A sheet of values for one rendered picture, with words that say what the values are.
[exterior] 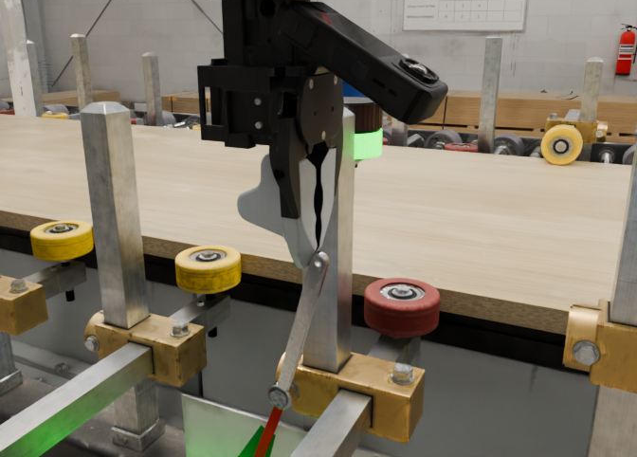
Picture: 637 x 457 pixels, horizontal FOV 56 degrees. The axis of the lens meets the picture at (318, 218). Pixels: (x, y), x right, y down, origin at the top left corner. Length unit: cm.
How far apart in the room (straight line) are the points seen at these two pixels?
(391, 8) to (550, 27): 189
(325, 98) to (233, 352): 57
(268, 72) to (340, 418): 29
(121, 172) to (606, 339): 47
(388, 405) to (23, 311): 48
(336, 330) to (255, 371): 38
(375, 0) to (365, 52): 754
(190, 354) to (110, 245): 14
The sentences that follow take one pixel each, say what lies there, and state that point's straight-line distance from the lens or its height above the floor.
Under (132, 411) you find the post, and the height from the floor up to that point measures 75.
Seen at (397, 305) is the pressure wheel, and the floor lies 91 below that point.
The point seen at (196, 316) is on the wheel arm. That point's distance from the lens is 73.
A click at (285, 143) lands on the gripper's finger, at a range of 39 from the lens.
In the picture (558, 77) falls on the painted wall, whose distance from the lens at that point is 758.
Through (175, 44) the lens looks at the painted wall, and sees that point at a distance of 926.
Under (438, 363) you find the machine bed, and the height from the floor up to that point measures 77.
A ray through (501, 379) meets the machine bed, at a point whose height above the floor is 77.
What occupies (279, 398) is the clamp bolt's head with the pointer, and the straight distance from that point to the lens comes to 58.
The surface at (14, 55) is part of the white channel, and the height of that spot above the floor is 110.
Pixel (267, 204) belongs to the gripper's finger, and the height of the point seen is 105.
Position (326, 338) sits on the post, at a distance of 55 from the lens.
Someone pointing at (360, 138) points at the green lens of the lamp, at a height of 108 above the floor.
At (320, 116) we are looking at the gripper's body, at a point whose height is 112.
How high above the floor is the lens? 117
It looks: 17 degrees down
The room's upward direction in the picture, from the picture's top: straight up
